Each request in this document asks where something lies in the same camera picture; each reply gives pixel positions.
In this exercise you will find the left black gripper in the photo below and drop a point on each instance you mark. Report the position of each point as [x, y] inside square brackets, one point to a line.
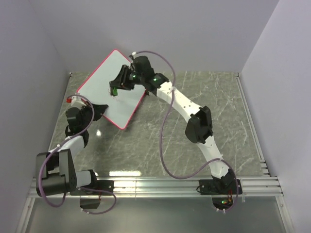
[99, 110]

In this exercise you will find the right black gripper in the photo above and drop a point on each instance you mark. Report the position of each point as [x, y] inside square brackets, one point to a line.
[121, 78]

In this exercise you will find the green whiteboard eraser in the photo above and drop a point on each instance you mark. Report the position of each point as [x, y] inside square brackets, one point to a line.
[114, 92]

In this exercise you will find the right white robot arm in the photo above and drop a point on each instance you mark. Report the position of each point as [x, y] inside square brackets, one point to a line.
[199, 121]

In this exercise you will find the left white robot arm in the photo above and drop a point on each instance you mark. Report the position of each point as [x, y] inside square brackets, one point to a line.
[55, 171]

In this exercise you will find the left wrist camera red-white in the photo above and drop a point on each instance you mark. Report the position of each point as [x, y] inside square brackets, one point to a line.
[75, 101]

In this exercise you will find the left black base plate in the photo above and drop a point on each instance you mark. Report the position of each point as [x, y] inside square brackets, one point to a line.
[105, 185]

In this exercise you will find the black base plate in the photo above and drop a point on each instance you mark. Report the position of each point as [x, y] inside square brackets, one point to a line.
[211, 187]
[105, 185]

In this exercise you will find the aluminium mounting rail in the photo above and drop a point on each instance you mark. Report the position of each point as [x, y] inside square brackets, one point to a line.
[166, 187]

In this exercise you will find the right side aluminium rail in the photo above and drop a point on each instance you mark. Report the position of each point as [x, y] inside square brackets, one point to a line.
[263, 165]

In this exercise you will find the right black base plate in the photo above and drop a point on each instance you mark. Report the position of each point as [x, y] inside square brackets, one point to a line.
[211, 187]

